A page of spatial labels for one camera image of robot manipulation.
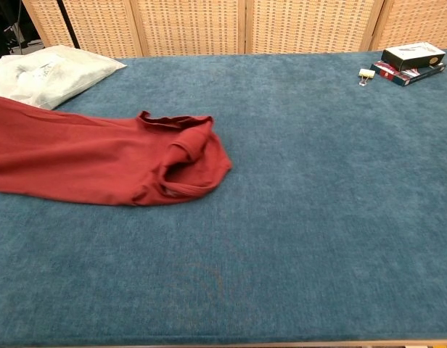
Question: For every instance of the white bag with garment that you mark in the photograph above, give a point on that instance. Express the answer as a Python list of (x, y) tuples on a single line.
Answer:
[(74, 72)]

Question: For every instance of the wicker folding screen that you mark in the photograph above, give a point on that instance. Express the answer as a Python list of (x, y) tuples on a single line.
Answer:
[(191, 25)]

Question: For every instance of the white binder clip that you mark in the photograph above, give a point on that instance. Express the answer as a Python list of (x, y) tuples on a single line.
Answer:
[(366, 73)]

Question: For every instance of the red t-shirt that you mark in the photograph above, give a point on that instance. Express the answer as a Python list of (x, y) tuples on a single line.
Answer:
[(82, 156)]

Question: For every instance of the white and black small box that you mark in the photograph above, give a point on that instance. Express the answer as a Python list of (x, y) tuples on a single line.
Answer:
[(412, 58)]

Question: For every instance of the blue carpet table cover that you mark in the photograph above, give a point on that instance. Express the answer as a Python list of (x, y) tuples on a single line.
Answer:
[(299, 181)]

